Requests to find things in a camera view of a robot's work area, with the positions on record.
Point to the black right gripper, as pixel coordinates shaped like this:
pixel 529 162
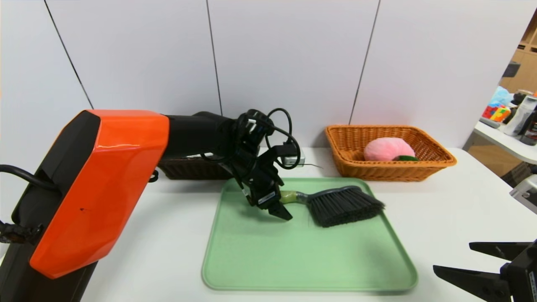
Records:
pixel 525 270

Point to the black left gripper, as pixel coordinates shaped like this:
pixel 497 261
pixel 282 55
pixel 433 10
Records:
pixel 267 197

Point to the pink plush peach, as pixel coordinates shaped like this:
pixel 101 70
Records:
pixel 386 149

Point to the orange and black left arm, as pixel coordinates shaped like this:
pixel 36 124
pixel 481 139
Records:
pixel 117 167

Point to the dark brown wicker basket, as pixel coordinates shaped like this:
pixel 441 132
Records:
pixel 193 170

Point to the orange wicker basket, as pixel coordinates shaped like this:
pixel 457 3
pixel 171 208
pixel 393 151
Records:
pixel 432 163

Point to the light green plastic tray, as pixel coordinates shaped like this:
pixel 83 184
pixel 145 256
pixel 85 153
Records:
pixel 293 260

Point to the white side table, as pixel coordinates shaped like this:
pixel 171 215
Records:
pixel 503 142

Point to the grey remote control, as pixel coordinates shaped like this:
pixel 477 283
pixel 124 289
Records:
pixel 488 123

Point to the dark bottle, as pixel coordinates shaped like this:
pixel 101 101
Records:
pixel 532 130

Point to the colourful toy cube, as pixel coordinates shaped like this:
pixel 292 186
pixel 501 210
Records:
pixel 496 113

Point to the white plastic bottle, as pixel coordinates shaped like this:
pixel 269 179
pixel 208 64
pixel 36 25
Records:
pixel 520 115

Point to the blue plastic bag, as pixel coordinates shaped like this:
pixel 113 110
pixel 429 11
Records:
pixel 501 96

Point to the black round container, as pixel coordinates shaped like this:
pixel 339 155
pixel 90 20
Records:
pixel 520 97

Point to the wooden cabinet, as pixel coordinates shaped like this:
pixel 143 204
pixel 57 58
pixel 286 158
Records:
pixel 526 63

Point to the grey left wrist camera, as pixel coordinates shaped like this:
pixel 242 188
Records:
pixel 293 159

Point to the dark wall box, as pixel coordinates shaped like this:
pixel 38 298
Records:
pixel 511 69

